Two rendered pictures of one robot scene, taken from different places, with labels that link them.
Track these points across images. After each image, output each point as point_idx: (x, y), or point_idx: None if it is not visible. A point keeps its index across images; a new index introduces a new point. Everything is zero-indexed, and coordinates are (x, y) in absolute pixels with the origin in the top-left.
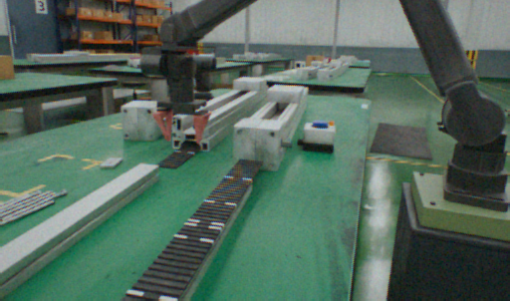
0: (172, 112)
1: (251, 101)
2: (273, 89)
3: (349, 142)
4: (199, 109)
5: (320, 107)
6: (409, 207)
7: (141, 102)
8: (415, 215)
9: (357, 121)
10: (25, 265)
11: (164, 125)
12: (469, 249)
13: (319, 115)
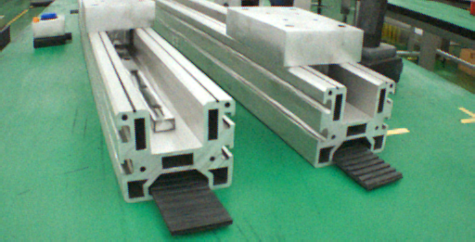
0: None
1: (202, 35)
2: None
3: (13, 56)
4: None
5: (58, 199)
6: (3, 29)
7: None
8: (4, 27)
9: None
10: None
11: None
12: None
13: (52, 118)
